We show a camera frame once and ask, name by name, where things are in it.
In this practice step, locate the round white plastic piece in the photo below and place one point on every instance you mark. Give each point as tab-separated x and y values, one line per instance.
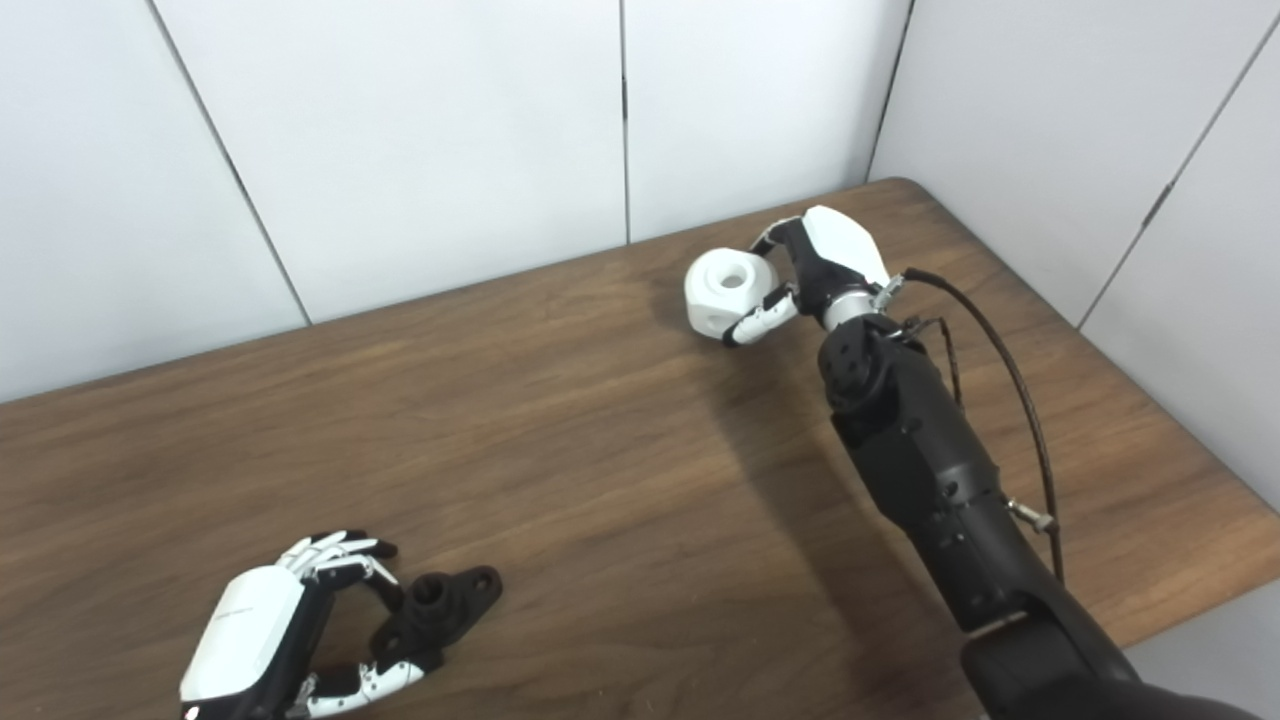
710	300

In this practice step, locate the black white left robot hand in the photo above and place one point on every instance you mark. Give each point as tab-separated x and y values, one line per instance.
245	625

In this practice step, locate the black flanged holder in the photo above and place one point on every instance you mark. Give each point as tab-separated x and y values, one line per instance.
450	605

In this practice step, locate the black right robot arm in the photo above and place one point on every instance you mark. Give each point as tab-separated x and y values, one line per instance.
930	470

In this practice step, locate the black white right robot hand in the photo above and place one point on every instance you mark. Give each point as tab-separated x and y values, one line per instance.
840	245

